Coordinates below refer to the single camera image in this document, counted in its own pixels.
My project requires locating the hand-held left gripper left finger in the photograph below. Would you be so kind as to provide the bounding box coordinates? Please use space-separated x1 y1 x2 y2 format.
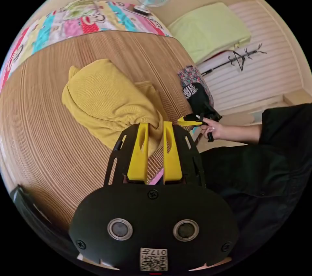
127 122 149 181

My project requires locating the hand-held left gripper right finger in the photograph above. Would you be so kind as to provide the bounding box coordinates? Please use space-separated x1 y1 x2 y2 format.
162 121 182 182

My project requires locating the yellow long sleeve shirt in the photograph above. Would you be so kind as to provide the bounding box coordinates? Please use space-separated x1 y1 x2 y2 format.
61 58 171 157

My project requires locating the person's right forearm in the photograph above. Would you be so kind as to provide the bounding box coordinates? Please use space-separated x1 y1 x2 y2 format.
219 124 263 146

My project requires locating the person's right hand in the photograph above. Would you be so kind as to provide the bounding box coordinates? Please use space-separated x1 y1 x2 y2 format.
200 118 222 140

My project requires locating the pile of clothes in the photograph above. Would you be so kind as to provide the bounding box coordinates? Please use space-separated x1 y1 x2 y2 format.
177 65 215 113

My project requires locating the black coat rack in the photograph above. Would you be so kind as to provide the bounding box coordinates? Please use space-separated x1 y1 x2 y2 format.
199 43 267 77

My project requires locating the person's body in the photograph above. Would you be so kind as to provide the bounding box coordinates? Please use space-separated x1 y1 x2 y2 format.
199 102 312 266

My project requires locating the light green cushion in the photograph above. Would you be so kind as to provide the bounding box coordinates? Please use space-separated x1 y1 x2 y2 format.
167 2 252 64

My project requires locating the green and white cloth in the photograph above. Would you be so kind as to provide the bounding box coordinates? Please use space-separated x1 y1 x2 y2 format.
64 0 98 20

